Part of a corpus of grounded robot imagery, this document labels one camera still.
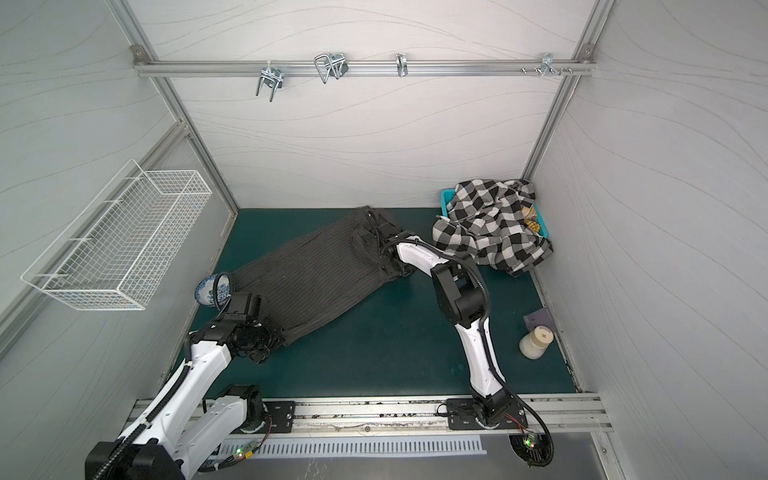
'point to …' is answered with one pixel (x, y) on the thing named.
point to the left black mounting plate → (282, 415)
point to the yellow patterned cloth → (530, 217)
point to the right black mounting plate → (461, 416)
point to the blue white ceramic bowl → (204, 291)
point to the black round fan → (534, 448)
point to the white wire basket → (107, 250)
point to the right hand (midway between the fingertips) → (407, 261)
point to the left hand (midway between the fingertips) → (292, 331)
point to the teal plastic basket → (447, 194)
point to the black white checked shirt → (485, 220)
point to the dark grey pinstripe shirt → (319, 276)
